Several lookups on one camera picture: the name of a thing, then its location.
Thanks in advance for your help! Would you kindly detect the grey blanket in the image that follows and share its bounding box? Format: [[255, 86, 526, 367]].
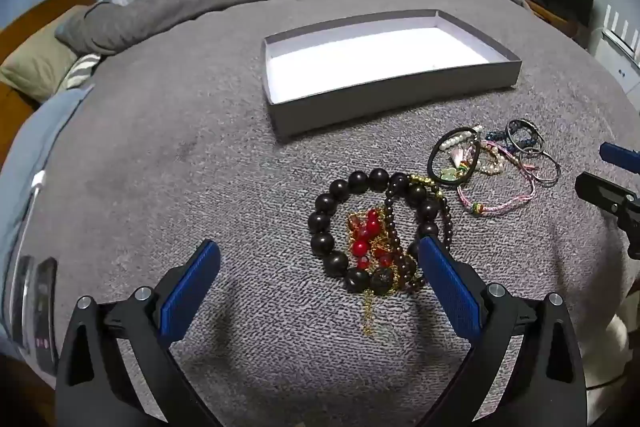
[[47, 0, 640, 427]]

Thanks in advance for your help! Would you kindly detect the small dark bead bracelet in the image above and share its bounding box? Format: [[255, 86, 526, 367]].
[[382, 187, 455, 295]]

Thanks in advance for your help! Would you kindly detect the light blue sheet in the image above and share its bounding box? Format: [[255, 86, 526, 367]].
[[0, 84, 96, 358]]

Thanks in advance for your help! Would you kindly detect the striped pillow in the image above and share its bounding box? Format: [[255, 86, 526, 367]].
[[60, 53, 101, 90]]

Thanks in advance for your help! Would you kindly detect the wooden desk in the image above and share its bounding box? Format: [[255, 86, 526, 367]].
[[525, 0, 591, 48]]

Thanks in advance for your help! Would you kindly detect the large dark bead bracelet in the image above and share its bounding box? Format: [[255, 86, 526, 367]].
[[307, 168, 453, 297]]

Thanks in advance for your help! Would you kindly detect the white router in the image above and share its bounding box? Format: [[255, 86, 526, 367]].
[[602, 4, 640, 58]]

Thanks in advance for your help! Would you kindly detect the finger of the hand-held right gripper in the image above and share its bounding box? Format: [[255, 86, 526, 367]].
[[599, 141, 640, 174], [574, 172, 640, 260]]

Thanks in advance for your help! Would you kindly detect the pink woven bracelet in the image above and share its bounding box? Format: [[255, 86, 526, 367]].
[[457, 139, 537, 215]]

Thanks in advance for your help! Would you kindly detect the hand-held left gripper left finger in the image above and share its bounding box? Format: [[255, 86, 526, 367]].
[[55, 239, 222, 427]]

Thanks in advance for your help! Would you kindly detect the black phone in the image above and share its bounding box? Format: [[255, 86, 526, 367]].
[[32, 257, 58, 375]]

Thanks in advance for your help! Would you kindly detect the dark blue bead bracelet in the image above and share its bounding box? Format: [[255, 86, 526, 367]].
[[484, 127, 532, 154]]

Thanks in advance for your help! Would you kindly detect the thin silver bangle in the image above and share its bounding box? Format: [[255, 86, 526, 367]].
[[517, 149, 560, 186], [506, 119, 545, 154]]

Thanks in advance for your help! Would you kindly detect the red bead gold chain bracelet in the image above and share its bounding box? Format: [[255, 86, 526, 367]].
[[346, 207, 401, 338]]

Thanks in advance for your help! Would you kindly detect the pink tassel charm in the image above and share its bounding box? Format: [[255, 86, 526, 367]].
[[442, 144, 473, 182]]

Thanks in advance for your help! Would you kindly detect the black hair tie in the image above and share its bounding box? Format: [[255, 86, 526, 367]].
[[427, 127, 482, 186]]

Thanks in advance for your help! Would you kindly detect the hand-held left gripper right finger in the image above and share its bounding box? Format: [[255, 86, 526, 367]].
[[417, 235, 587, 427]]

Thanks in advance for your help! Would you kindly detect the wooden headboard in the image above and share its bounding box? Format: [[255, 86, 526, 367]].
[[0, 0, 97, 148]]

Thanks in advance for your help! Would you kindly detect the olive pillow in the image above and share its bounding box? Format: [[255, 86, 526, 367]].
[[0, 5, 93, 102]]

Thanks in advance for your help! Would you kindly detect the white pearl bracelet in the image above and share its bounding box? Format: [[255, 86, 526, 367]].
[[445, 124, 506, 175]]

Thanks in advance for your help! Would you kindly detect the grey cardboard box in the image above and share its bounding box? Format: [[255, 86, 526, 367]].
[[262, 9, 522, 138]]

